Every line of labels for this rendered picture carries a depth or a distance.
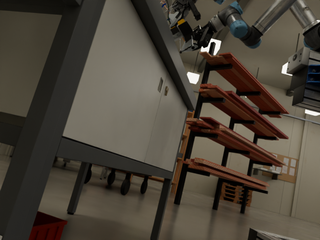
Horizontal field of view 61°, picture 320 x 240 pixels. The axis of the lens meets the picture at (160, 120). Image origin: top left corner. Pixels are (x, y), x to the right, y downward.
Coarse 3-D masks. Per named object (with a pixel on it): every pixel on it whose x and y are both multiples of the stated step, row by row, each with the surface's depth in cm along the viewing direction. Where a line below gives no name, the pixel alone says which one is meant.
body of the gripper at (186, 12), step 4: (180, 0) 148; (184, 0) 150; (188, 0) 149; (196, 0) 150; (172, 4) 149; (176, 4) 149; (180, 4) 148; (184, 4) 147; (188, 4) 149; (176, 8) 148; (180, 8) 148; (188, 8) 149; (184, 12) 148; (188, 12) 152; (184, 16) 151
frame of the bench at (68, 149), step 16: (96, 16) 58; (80, 64) 56; (64, 112) 54; (0, 128) 54; (16, 128) 53; (16, 144) 52; (64, 144) 56; (80, 144) 61; (48, 160) 52; (80, 160) 62; (96, 160) 69; (112, 160) 78; (128, 160) 90; (176, 160) 161; (48, 176) 52; (80, 176) 171; (160, 176) 133; (80, 192) 172; (32, 208) 50; (160, 208) 154; (32, 224) 51; (160, 224) 152
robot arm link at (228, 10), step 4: (232, 4) 132; (236, 4) 131; (228, 8) 133; (232, 8) 132; (236, 8) 131; (240, 8) 131; (220, 12) 136; (224, 12) 134; (228, 12) 132; (232, 12) 131; (240, 12) 132; (220, 16) 135; (224, 16) 134; (220, 20) 135; (224, 20) 135; (224, 24) 136
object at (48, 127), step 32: (0, 0) 51; (32, 0) 49; (64, 0) 45; (96, 0) 49; (64, 32) 45; (64, 64) 44; (64, 96) 45; (32, 128) 42; (32, 160) 41; (0, 192) 40; (32, 192) 42; (0, 224) 39
